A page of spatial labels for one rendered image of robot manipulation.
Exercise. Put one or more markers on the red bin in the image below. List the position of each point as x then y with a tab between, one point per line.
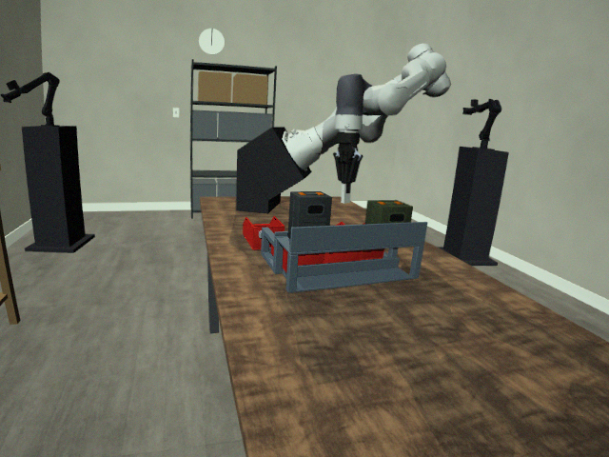
251	231
370	254
344	256
303	259

